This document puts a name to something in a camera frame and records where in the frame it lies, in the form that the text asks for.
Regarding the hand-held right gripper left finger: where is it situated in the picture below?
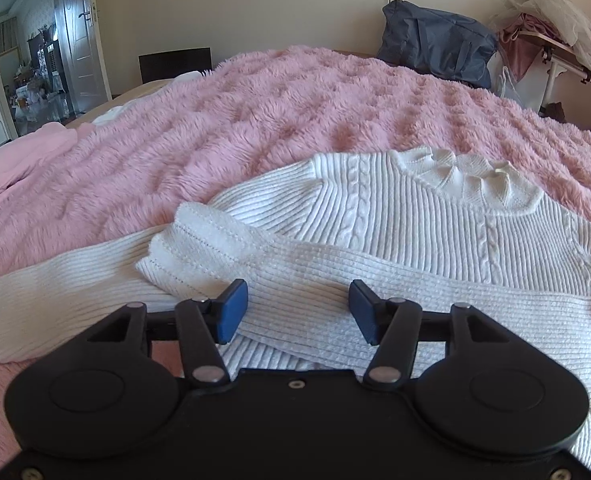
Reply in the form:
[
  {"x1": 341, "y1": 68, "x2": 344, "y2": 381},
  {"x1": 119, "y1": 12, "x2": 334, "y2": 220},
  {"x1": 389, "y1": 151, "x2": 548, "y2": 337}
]
[{"x1": 86, "y1": 279, "x2": 249, "y2": 392}]

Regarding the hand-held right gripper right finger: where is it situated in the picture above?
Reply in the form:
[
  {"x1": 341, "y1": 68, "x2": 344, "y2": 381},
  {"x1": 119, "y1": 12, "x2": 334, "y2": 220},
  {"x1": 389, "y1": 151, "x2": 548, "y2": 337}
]
[{"x1": 349, "y1": 279, "x2": 511, "y2": 392}]

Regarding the white ribbed knit sweater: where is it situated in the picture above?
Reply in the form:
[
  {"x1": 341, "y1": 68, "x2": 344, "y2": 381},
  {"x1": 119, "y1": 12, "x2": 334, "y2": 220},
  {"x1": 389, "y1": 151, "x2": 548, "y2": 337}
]
[{"x1": 0, "y1": 146, "x2": 591, "y2": 476}]

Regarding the pile of pale clothes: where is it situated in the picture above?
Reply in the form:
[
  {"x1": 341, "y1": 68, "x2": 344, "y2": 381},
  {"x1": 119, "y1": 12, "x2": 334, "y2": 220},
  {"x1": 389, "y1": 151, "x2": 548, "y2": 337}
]
[{"x1": 489, "y1": 0, "x2": 591, "y2": 74}]

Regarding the pink fluffy blanket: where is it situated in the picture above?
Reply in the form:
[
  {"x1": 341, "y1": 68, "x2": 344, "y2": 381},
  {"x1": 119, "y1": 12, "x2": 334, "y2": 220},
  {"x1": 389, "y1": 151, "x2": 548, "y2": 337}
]
[{"x1": 0, "y1": 45, "x2": 591, "y2": 467}]

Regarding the small white cloth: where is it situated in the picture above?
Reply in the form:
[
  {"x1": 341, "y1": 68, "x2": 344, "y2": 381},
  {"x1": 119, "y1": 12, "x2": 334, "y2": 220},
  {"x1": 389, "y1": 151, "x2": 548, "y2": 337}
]
[{"x1": 92, "y1": 105, "x2": 137, "y2": 126}]

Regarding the black flat panel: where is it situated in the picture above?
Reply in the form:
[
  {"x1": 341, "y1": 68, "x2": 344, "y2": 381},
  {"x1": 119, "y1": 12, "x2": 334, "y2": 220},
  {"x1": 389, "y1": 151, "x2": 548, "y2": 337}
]
[{"x1": 139, "y1": 47, "x2": 212, "y2": 84}]

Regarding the pale pink garment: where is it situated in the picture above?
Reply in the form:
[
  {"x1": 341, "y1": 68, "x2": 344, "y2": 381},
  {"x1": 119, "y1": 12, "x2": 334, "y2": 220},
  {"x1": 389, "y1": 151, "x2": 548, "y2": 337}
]
[{"x1": 0, "y1": 121, "x2": 97, "y2": 222}]

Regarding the white plastic bag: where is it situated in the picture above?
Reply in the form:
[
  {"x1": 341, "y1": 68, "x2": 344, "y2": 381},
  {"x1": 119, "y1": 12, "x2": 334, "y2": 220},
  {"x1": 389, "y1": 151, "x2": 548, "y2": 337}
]
[{"x1": 494, "y1": 64, "x2": 527, "y2": 107}]

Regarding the dark blue fabric bag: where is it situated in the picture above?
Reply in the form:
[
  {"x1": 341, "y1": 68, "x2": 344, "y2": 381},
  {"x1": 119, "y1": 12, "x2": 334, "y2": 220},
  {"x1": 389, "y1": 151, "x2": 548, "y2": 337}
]
[{"x1": 377, "y1": 0, "x2": 499, "y2": 90}]

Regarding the white door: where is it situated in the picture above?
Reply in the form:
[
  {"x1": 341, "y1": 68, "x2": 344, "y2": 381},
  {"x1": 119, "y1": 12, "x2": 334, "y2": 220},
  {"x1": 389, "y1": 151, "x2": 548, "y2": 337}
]
[{"x1": 52, "y1": 0, "x2": 112, "y2": 113}]

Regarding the wooden side table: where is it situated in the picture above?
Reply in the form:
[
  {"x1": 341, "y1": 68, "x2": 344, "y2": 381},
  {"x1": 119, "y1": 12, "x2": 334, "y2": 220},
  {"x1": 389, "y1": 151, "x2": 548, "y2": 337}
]
[{"x1": 518, "y1": 32, "x2": 591, "y2": 113}]

